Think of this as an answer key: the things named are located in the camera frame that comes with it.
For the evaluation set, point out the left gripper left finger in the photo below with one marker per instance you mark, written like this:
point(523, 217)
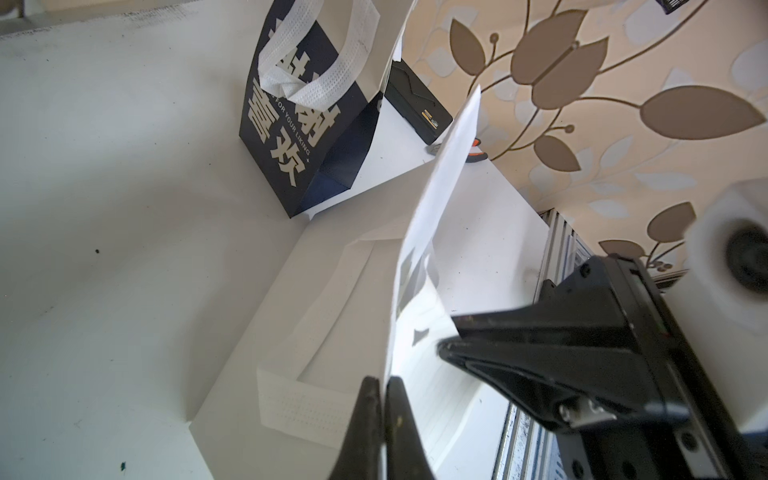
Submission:
point(359, 456)

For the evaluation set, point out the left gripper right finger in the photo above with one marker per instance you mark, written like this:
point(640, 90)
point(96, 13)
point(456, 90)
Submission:
point(405, 455)

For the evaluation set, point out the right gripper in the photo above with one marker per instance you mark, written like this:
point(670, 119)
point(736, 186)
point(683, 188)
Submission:
point(709, 440)

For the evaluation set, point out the receipt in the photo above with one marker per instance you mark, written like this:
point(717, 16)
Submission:
point(440, 395)

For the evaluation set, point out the large white paper bag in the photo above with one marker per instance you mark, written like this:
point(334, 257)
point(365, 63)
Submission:
point(281, 405)

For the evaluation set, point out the navy bag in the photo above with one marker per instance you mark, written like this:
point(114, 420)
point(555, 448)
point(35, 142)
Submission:
point(313, 94)

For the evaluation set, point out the black box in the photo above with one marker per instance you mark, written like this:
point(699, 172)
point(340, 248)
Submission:
point(413, 100)

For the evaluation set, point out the orange handled pliers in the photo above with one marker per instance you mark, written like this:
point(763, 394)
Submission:
point(476, 154)

